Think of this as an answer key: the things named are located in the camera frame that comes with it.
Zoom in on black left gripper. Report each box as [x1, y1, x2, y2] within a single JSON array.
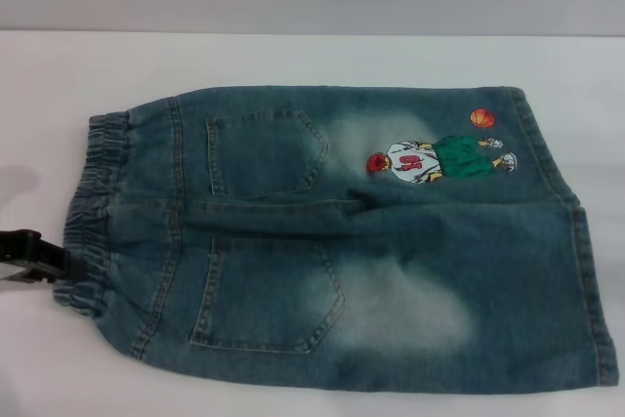
[[0, 227, 90, 286]]

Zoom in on blue denim shorts with cartoon print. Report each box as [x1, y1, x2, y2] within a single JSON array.
[[51, 86, 619, 401]]

